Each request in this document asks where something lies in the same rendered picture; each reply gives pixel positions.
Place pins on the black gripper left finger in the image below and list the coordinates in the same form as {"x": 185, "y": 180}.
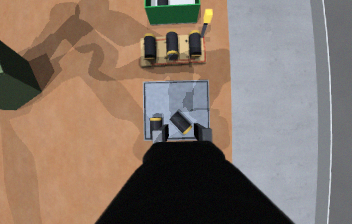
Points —
{"x": 161, "y": 135}

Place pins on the black battery with yellow end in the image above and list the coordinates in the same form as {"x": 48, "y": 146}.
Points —
{"x": 155, "y": 124}
{"x": 172, "y": 43}
{"x": 194, "y": 43}
{"x": 149, "y": 45}
{"x": 162, "y": 2}
{"x": 180, "y": 122}

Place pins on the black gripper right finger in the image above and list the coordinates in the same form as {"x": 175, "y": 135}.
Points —
{"x": 201, "y": 133}

